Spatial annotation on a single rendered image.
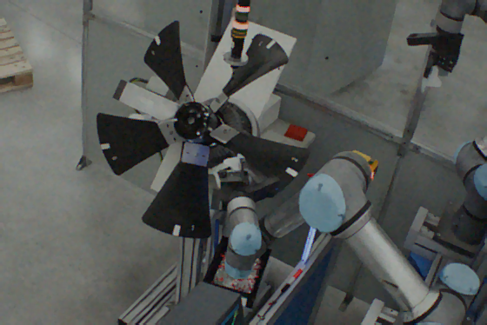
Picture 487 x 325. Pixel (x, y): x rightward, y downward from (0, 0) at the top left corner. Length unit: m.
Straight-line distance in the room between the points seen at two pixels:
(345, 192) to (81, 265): 1.97
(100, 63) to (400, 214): 1.67
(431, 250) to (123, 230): 1.74
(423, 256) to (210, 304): 0.98
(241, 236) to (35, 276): 1.69
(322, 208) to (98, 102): 2.18
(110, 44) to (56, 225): 0.99
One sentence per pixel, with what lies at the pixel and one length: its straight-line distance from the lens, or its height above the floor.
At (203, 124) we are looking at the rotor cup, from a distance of 1.89.
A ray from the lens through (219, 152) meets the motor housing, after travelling 2.03.
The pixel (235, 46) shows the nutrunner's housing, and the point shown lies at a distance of 1.75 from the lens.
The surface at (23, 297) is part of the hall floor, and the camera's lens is 2.99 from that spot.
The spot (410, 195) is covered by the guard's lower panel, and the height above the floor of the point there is 0.76.
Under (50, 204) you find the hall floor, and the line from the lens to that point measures 3.44.
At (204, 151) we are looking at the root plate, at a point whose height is 1.12.
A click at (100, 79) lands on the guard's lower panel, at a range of 3.28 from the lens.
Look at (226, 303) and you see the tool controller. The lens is 1.34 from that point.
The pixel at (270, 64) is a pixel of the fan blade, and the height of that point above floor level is 1.41.
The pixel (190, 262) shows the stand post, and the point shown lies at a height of 0.46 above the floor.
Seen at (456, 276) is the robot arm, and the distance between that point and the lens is 1.55.
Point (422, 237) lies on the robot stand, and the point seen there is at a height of 0.98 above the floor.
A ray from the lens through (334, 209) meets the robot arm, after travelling 1.33.
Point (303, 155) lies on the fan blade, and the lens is 1.90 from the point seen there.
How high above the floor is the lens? 2.28
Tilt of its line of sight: 37 degrees down
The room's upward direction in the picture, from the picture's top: 9 degrees clockwise
